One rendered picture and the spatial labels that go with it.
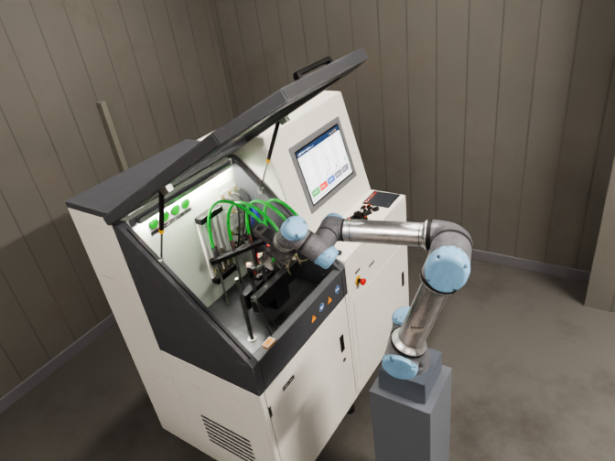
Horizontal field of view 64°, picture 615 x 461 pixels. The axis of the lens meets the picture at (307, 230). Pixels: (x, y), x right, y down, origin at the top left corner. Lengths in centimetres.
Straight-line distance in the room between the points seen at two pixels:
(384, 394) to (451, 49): 227
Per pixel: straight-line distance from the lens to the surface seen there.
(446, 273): 139
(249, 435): 234
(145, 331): 236
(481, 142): 358
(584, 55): 332
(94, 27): 368
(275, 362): 203
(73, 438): 336
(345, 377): 268
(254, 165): 234
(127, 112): 380
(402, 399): 194
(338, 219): 160
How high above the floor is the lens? 230
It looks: 31 degrees down
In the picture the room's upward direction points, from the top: 9 degrees counter-clockwise
